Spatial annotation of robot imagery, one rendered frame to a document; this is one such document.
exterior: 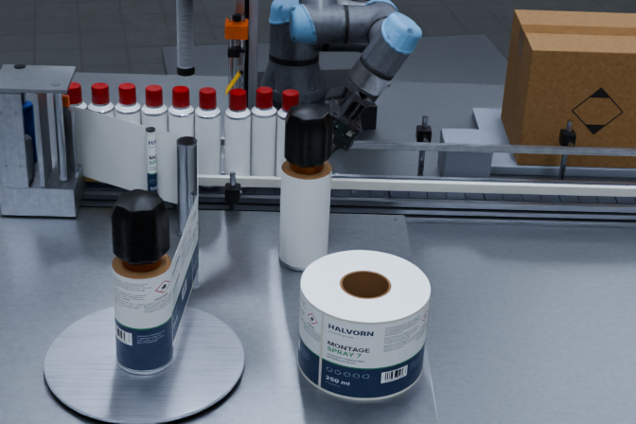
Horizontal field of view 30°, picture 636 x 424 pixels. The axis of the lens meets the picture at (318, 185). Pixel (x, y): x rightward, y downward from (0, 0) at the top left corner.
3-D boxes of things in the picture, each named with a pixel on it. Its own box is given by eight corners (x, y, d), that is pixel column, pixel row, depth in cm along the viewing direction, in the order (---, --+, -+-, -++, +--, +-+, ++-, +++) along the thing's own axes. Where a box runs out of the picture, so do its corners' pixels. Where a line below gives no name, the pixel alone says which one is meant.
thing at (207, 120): (194, 188, 237) (193, 95, 227) (196, 176, 241) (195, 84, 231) (220, 189, 237) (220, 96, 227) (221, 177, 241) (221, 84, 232)
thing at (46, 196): (1, 215, 224) (-12, 91, 212) (15, 182, 236) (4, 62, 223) (76, 217, 225) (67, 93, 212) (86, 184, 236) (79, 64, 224)
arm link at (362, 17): (344, -6, 235) (351, 16, 225) (399, -6, 236) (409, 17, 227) (341, 30, 239) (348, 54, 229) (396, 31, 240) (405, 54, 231)
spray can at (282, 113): (275, 191, 237) (277, 97, 228) (274, 178, 242) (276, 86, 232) (301, 191, 238) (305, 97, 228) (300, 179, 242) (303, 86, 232)
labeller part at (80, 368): (26, 426, 173) (26, 419, 172) (62, 305, 200) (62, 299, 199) (239, 431, 174) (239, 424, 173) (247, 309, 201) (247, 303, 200)
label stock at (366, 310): (351, 309, 202) (356, 237, 195) (448, 359, 191) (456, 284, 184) (272, 361, 188) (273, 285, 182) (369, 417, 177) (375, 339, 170)
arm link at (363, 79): (358, 51, 229) (393, 72, 231) (344, 70, 231) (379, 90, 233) (360, 66, 222) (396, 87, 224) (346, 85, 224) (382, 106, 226)
